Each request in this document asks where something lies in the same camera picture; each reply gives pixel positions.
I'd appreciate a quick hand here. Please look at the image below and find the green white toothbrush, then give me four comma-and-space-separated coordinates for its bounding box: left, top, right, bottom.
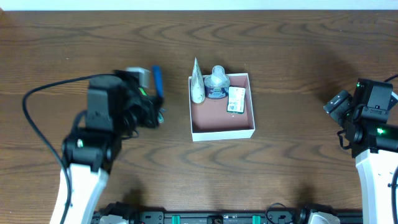
158, 112, 164, 123

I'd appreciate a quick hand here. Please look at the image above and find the blue disposable razor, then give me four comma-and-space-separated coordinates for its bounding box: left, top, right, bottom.
152, 65, 164, 98

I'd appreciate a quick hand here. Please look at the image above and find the clear foam soap pump bottle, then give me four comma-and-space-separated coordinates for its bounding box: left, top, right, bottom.
204, 65, 230, 100

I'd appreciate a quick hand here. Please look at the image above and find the green Dettol soap box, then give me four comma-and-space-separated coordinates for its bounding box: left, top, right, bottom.
227, 86, 246, 114

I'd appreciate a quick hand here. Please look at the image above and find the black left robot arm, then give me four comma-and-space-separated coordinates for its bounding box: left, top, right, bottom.
50, 66, 164, 223

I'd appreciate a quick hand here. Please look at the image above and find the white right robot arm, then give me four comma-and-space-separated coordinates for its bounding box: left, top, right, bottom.
323, 78, 397, 223

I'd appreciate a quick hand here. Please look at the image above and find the white Pantene tube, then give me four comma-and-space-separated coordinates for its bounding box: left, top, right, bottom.
190, 58, 205, 104

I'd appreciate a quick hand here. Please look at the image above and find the white box with pink interior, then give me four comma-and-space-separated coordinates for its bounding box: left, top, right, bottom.
188, 73, 256, 142

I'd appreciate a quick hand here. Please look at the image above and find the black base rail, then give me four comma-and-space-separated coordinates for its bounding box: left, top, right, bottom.
90, 202, 364, 224

